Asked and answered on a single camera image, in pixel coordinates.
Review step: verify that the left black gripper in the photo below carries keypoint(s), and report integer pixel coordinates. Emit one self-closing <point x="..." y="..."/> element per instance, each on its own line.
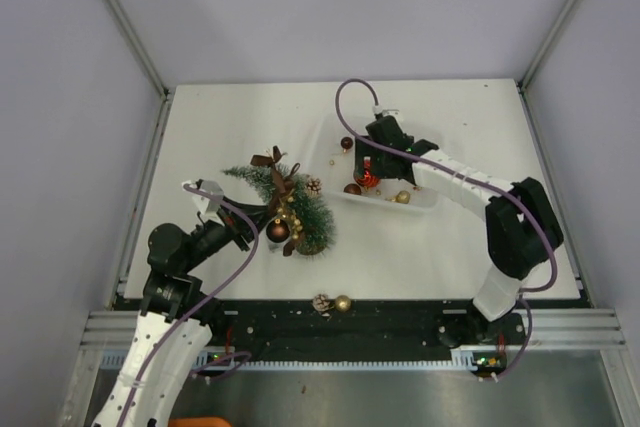
<point x="237" y="227"/>

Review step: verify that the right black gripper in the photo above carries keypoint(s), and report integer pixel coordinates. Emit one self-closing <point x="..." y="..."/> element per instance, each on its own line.
<point x="365" y="149"/>

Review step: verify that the large brown matte bauble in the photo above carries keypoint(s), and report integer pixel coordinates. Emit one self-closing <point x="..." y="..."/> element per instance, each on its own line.
<point x="277" y="231"/>

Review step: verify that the brown ribbon gold garland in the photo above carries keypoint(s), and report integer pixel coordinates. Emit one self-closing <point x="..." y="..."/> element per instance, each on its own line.
<point x="282" y="195"/>

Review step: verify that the small green christmas tree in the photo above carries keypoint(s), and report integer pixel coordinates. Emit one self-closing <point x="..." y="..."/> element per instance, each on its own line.
<point x="311" y="215"/>

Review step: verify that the white plastic basket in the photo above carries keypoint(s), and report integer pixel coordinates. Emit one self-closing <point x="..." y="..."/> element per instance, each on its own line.
<point x="347" y="173"/>

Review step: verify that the red glitter bauble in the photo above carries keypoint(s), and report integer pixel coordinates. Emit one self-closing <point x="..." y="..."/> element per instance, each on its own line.
<point x="365" y="179"/>

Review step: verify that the brown pine cone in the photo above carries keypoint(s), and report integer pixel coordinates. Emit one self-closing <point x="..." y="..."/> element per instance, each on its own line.
<point x="313" y="186"/>
<point x="321" y="303"/>

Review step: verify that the gold small bauble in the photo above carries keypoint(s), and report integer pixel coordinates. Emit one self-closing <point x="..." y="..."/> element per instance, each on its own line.
<point x="342" y="303"/>

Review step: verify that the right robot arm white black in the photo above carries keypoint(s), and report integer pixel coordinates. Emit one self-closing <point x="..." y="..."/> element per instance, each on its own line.
<point x="522" y="229"/>

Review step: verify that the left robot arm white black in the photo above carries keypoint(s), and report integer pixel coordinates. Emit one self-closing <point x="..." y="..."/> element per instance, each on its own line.
<point x="176" y="319"/>

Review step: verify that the dark brown small bauble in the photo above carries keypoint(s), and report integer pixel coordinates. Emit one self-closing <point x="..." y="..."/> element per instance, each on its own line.
<point x="346" y="143"/>

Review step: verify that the orange plastic crate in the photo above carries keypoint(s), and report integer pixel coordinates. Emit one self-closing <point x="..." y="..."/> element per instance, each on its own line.
<point x="210" y="421"/>

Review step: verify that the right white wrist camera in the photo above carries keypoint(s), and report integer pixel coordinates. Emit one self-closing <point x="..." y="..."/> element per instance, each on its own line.
<point x="380" y="111"/>

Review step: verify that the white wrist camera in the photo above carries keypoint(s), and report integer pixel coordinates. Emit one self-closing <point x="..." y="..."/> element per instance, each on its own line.
<point x="380" y="111"/>
<point x="206" y="195"/>

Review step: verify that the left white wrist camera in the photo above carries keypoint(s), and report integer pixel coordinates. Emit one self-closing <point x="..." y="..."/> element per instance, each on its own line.
<point x="206" y="195"/>

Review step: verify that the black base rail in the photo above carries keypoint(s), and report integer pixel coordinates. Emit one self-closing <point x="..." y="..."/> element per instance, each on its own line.
<point x="372" y="330"/>

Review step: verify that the grey cable duct strip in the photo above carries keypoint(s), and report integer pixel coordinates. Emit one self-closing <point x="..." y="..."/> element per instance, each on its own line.
<point x="459" y="360"/>

